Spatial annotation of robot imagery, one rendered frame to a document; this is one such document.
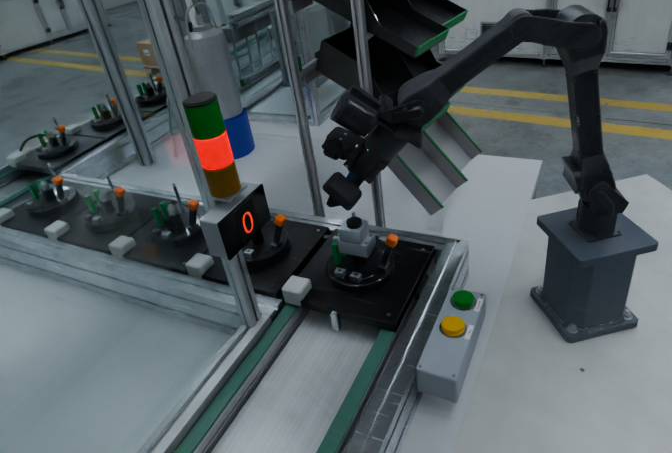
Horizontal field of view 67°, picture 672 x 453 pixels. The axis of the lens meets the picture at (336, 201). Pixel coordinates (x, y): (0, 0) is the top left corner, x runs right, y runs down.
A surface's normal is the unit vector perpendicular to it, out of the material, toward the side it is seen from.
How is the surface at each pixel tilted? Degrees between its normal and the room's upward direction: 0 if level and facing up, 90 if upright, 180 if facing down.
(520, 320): 0
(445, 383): 90
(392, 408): 0
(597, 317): 90
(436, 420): 0
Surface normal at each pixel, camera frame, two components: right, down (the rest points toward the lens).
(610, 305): 0.18, 0.50
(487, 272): -0.14, -0.84
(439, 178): 0.47, -0.44
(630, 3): -0.56, 0.50
